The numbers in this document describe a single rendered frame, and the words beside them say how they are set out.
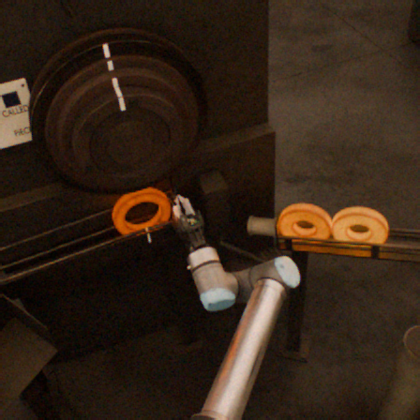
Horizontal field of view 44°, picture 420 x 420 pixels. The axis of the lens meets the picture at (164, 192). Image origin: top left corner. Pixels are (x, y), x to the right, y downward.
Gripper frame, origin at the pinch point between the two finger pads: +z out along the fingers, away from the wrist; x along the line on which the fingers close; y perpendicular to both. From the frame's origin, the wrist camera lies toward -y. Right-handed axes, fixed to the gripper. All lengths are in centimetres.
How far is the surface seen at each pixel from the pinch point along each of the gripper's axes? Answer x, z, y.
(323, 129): -110, 69, -101
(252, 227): -19.0, -15.5, -2.1
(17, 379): 60, -37, -4
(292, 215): -28.9, -19.2, 6.9
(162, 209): 6.0, -2.1, 1.2
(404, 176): -126, 20, -85
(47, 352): 50, -32, -5
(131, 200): 14.7, 0.2, 8.6
